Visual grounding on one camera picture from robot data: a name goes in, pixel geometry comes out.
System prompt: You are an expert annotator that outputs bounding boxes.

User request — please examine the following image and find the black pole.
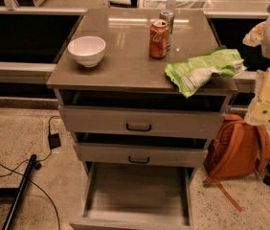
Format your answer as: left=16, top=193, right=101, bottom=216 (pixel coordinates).
left=2, top=154, right=36, bottom=230

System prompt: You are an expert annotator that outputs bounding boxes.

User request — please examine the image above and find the grey drawer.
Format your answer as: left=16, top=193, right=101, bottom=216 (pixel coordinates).
left=74, top=133, right=207, bottom=168
left=70, top=163, right=194, bottom=230
left=58, top=91, right=229, bottom=139

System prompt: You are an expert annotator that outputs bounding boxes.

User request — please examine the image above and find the grey middle drawer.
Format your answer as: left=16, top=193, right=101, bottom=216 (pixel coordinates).
left=74, top=133, right=207, bottom=168

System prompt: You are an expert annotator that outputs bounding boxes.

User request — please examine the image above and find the orange backpack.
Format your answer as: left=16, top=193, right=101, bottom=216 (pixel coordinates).
left=203, top=114, right=270, bottom=212

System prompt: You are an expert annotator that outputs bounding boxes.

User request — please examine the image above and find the silver soda can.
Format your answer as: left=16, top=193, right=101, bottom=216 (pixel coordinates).
left=159, top=10, right=174, bottom=50

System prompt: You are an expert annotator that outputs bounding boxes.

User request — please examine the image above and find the orange soda can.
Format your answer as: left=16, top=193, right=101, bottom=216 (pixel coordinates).
left=149, top=19, right=169, bottom=58

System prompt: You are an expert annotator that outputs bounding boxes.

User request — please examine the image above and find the white bowl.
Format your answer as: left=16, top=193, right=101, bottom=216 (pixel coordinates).
left=67, top=36, right=106, bottom=67

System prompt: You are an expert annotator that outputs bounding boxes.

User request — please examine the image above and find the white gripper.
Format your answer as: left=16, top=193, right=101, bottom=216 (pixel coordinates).
left=242, top=21, right=270, bottom=126

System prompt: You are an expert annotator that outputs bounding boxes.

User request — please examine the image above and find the grey drawer cabinet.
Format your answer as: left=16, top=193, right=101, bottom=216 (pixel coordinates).
left=46, top=7, right=238, bottom=190

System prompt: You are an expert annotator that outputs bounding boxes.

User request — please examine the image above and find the grey bottom drawer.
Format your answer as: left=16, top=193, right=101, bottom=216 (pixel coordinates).
left=70, top=163, right=194, bottom=230

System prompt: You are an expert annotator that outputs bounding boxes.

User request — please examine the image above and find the black power adapter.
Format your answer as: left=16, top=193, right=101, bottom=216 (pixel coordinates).
left=48, top=133, right=61, bottom=150

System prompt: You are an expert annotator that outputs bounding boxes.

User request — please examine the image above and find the grey top drawer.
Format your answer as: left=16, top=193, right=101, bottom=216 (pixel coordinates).
left=58, top=91, right=229, bottom=139

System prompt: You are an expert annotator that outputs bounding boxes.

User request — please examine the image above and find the black cable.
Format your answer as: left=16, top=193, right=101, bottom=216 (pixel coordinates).
left=0, top=115, right=62, bottom=230

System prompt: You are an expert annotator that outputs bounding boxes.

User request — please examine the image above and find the green rice chip bag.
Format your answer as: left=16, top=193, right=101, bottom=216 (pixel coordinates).
left=165, top=46, right=246, bottom=98

